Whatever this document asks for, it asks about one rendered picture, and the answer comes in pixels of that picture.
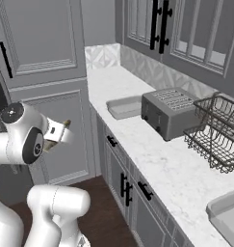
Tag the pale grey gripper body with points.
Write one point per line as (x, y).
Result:
(67, 135)

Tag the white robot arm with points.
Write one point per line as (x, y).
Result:
(12, 144)

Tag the grey tupperware container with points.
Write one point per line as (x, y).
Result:
(227, 215)
(124, 107)

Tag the grey panelled cupboard door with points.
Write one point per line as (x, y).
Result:
(73, 106)

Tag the grey drawer front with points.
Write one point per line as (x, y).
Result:
(120, 149)
(160, 205)

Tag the grey base cupboard door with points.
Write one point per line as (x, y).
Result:
(147, 225)
(114, 180)

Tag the grey toaster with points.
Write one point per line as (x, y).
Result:
(168, 111)

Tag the grey tall cupboard door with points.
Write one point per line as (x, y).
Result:
(41, 32)

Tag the grey glass-front wall cupboard door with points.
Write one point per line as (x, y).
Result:
(202, 32)
(137, 22)

